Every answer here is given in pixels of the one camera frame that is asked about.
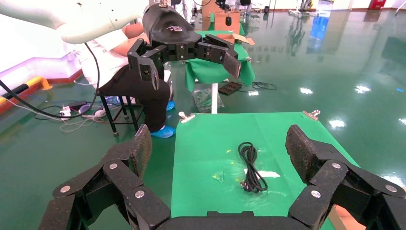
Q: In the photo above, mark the blue shoe cover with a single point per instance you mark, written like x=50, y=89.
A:
x=163, y=131
x=170, y=106

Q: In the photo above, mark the black power adapter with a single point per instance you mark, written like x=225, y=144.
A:
x=77, y=104

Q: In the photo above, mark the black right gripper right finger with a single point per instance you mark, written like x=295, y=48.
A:
x=333, y=177

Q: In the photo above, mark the red cabinet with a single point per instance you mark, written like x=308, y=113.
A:
x=377, y=3

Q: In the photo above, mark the black computer mouse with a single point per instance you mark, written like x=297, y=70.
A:
x=228, y=21

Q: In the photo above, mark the small blue floor scrap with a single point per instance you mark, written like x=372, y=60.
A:
x=399, y=90

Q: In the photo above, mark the black metal stool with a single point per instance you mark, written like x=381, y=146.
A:
x=108, y=112

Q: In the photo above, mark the white power strip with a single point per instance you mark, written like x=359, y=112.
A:
x=65, y=112

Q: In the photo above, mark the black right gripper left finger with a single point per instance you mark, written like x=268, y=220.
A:
x=127, y=184

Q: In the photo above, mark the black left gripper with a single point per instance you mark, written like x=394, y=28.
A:
x=168, y=25

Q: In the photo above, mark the clear plastic bag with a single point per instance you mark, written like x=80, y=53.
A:
x=206, y=100

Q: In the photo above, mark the yellow black floor bumper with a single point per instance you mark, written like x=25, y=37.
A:
x=35, y=83

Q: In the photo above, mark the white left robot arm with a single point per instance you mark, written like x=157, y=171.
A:
x=79, y=19

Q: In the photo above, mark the white table leg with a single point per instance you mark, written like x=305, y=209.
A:
x=214, y=98

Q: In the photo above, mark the bare person forearm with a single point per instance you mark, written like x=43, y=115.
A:
x=127, y=47

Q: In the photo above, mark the brown cardboard carton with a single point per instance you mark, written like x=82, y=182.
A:
x=219, y=19

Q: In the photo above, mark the silver metal binder clip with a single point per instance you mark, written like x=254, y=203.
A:
x=312, y=115
x=187, y=118

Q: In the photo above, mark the seated person white shirt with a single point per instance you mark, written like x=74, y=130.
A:
x=133, y=89

